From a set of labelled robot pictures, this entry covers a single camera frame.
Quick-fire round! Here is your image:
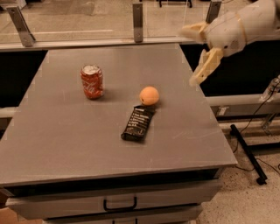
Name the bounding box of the grey lower drawer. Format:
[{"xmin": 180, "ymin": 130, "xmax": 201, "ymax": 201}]
[{"xmin": 43, "ymin": 206, "xmax": 202, "ymax": 224}]

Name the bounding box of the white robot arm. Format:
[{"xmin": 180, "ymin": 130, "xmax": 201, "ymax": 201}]
[{"xmin": 181, "ymin": 0, "xmax": 280, "ymax": 86}]

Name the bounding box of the black bar on floor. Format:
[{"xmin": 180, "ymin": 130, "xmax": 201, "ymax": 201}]
[{"xmin": 230, "ymin": 124, "xmax": 267, "ymax": 186}]

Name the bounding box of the white horizontal rail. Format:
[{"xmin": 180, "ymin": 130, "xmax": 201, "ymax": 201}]
[{"xmin": 206, "ymin": 93, "xmax": 280, "ymax": 108}]

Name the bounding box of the grey upper drawer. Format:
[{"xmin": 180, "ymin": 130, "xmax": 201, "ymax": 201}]
[{"xmin": 6, "ymin": 179, "xmax": 221, "ymax": 220}]

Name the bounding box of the orange fruit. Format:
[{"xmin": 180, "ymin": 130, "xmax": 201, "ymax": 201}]
[{"xmin": 139, "ymin": 87, "xmax": 159, "ymax": 106}]

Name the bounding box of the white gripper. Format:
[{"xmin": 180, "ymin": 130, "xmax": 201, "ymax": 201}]
[{"xmin": 180, "ymin": 12, "xmax": 247, "ymax": 87}]

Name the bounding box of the black drawer handle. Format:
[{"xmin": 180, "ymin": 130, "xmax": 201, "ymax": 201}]
[{"xmin": 102, "ymin": 197, "xmax": 137, "ymax": 213}]

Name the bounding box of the grey drawer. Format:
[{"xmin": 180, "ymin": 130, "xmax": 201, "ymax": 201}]
[
  {"xmin": 6, "ymin": 179, "xmax": 221, "ymax": 220},
  {"xmin": 43, "ymin": 206, "xmax": 202, "ymax": 224}
]

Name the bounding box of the metal railing bracket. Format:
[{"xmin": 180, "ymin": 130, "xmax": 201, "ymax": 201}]
[
  {"xmin": 206, "ymin": 0, "xmax": 221, "ymax": 24},
  {"xmin": 7, "ymin": 6, "xmax": 36, "ymax": 47},
  {"xmin": 133, "ymin": 3, "xmax": 144, "ymax": 43}
]

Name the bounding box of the black rxbar chocolate wrapper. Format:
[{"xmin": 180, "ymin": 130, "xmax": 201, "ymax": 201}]
[{"xmin": 121, "ymin": 105, "xmax": 156, "ymax": 142}]

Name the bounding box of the middle metal railing bracket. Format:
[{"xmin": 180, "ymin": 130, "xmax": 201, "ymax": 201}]
[{"xmin": 133, "ymin": 3, "xmax": 144, "ymax": 43}]

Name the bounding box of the red coca-cola can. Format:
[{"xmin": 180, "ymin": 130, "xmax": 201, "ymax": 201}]
[{"xmin": 80, "ymin": 65, "xmax": 104, "ymax": 100}]

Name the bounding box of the right metal railing bracket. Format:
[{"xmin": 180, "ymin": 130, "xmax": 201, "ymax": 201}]
[{"xmin": 206, "ymin": 0, "xmax": 221, "ymax": 24}]

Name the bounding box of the left metal railing bracket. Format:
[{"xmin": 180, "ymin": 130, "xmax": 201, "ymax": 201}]
[{"xmin": 7, "ymin": 6, "xmax": 36, "ymax": 47}]

